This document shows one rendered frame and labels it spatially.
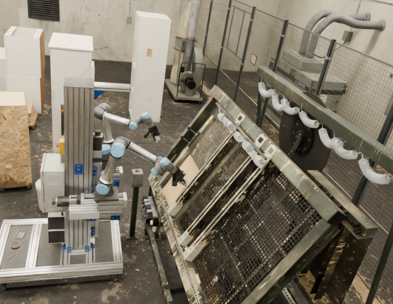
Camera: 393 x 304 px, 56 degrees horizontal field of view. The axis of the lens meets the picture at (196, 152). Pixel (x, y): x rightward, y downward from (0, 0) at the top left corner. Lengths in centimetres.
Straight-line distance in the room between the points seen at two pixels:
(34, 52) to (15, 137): 272
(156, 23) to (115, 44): 465
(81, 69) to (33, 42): 190
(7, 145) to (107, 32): 705
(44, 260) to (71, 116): 158
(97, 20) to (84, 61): 590
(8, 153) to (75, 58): 161
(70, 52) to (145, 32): 194
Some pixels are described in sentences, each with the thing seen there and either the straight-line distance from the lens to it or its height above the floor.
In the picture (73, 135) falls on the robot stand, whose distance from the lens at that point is 351.
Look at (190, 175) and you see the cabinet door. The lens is 372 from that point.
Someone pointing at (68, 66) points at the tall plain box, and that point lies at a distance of 577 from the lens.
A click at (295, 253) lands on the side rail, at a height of 161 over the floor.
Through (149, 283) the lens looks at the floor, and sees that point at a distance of 425.
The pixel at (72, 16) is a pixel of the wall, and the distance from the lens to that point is 1158.
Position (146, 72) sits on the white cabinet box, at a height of 103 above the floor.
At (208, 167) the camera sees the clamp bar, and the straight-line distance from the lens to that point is 347.
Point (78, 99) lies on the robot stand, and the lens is 337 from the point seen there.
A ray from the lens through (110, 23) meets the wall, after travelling 1161.
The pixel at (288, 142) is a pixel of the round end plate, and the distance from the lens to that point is 371.
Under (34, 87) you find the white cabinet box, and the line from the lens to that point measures 771.
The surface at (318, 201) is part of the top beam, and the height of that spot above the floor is 192.
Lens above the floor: 314
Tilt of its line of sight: 27 degrees down
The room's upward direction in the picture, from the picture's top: 10 degrees clockwise
